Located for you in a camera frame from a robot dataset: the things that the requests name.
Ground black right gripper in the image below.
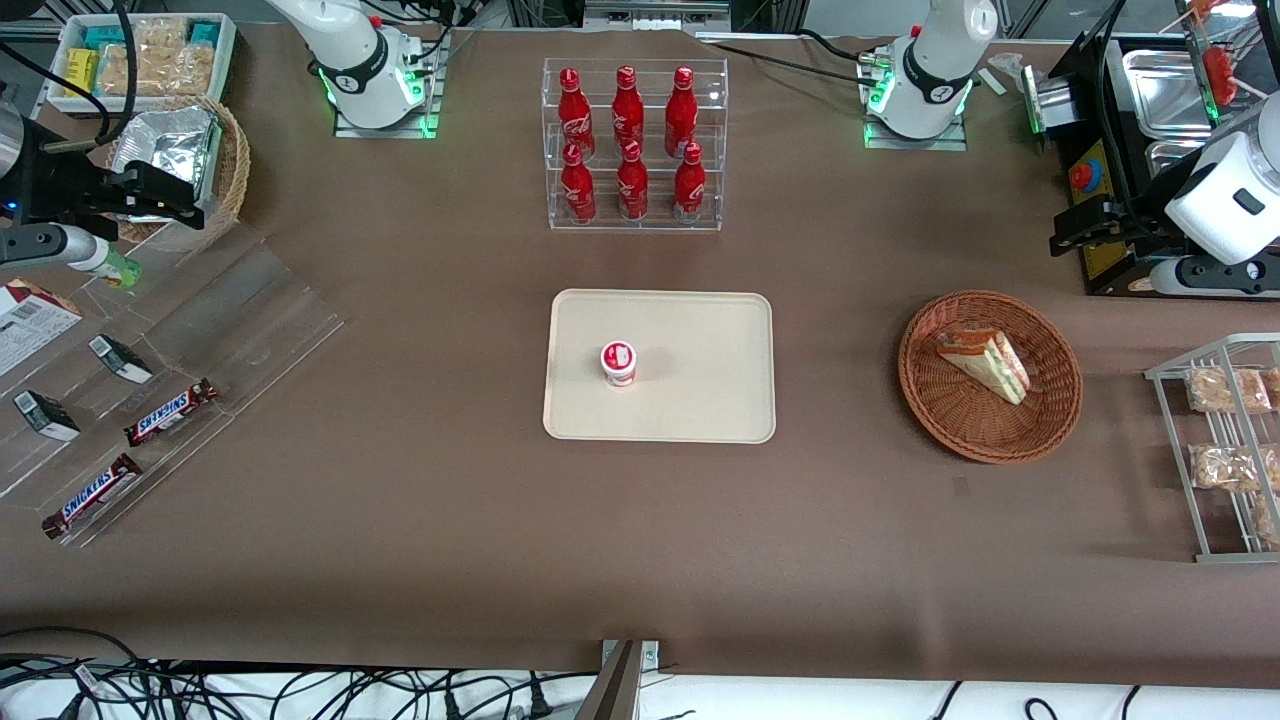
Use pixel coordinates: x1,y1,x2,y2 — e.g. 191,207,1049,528
22,148,208,232

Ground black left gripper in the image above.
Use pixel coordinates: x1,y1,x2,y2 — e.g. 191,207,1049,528
1048,194,1167,259

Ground triangular sandwich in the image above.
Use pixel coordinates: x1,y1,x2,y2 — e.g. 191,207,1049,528
935,328,1032,406

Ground light woven basket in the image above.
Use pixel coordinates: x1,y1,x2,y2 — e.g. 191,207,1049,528
104,95,252,253

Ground brown wicker basket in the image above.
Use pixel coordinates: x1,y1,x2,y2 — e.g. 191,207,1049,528
897,290,1084,465

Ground beige plastic tray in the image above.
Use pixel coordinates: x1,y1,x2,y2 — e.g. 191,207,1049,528
543,289,777,444

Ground silver foil bag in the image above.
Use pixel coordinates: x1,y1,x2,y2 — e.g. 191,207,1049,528
108,104,222,223

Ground black food warmer appliance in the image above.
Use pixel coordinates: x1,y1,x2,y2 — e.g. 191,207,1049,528
1046,0,1280,298

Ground steel warmer pan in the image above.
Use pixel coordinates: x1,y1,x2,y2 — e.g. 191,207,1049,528
1144,139,1207,197
1121,48,1223,139

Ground silver metal box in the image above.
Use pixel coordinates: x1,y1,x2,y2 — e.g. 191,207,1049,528
1020,64,1079,137

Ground clear bagged snack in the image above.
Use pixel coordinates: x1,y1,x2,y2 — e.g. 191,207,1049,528
98,17,217,99

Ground clear acrylic display stand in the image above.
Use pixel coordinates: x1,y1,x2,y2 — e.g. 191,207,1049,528
0,222,347,549

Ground yellow snack packet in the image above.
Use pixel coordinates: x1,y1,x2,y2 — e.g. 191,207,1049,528
64,47,101,99

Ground white plastic bin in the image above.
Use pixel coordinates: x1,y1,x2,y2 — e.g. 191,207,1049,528
44,12,239,117

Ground small black white box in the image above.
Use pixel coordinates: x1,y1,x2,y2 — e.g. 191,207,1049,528
88,334,155,385
12,389,82,443

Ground white barcode carton box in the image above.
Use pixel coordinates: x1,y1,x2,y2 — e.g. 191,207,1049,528
0,279,85,379

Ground snickers chocolate bar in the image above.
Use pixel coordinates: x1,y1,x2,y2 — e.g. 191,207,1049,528
123,377,220,448
41,453,144,541

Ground red cola bottle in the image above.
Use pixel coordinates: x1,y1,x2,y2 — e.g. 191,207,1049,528
612,65,646,159
616,139,650,222
664,66,698,159
673,142,707,225
557,67,597,161
559,142,598,225

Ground clear acrylic bottle rack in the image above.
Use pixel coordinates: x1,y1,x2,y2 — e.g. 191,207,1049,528
542,57,730,234

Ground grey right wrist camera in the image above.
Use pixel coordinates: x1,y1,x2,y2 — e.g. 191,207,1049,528
0,224,103,273

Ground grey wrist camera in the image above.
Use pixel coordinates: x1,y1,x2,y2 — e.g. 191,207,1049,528
0,224,103,273
1148,254,1280,297

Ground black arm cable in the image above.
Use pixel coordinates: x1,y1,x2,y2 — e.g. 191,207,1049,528
0,0,139,147

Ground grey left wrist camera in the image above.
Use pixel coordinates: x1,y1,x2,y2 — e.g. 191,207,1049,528
1148,254,1280,297

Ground grey wire rack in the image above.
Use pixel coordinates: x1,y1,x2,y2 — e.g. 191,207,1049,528
1144,333,1280,565

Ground black table cable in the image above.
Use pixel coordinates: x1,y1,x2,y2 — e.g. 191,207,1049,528
696,28,893,93

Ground black cable bundle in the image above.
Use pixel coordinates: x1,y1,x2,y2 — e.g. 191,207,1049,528
0,627,601,720

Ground metal table bracket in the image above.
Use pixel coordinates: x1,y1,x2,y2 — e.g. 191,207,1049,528
574,638,663,720

